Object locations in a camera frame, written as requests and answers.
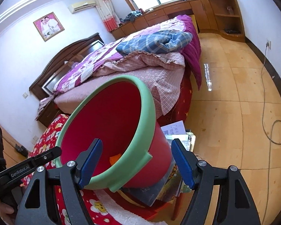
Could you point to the red smiley flower blanket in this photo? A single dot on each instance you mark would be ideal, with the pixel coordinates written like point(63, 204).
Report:
point(53, 197)

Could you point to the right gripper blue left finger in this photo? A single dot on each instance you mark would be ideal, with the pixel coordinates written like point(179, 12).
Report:
point(87, 162)

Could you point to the white air conditioner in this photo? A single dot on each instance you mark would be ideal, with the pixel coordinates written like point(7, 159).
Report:
point(76, 7)

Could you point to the red bucket green rim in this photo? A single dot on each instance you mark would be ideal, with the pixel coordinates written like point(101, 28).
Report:
point(121, 113)

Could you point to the pile of dark clothes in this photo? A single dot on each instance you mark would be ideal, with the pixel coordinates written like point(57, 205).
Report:
point(131, 17)

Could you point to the stack of books and papers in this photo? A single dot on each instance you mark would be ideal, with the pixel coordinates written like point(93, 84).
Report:
point(171, 184)

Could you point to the purple floral quilt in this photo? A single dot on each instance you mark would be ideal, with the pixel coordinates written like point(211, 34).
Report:
point(84, 69)

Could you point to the wooden bed with headboard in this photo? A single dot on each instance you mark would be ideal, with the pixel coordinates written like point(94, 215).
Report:
point(171, 90)

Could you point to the orange wrapper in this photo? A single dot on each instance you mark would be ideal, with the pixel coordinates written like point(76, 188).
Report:
point(114, 159)

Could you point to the floral curtain red hem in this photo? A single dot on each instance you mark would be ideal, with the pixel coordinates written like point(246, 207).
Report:
point(107, 13)

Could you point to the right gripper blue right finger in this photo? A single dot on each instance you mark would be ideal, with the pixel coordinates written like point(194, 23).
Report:
point(186, 162)

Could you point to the blue plaid blanket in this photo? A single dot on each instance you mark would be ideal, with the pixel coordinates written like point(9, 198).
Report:
point(159, 42)

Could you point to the wooden corner shelf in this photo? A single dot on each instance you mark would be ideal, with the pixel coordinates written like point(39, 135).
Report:
point(229, 19)

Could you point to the framed wedding photo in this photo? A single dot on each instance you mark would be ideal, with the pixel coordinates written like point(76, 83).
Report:
point(48, 26)

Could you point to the dark wooden nightstand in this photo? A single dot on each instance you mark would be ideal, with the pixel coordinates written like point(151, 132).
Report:
point(49, 113)

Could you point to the long wooden cabinet desk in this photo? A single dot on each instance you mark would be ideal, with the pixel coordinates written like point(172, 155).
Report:
point(200, 10)

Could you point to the wall power socket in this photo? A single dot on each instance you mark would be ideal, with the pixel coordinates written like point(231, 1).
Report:
point(268, 44)

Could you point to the folded cloth on nightstand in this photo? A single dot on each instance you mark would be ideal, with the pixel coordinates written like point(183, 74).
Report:
point(43, 103)

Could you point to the pink frilled bedspread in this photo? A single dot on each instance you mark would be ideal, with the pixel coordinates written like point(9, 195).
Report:
point(138, 60)

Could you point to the person's left hand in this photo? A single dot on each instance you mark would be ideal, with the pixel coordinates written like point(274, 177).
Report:
point(5, 213)

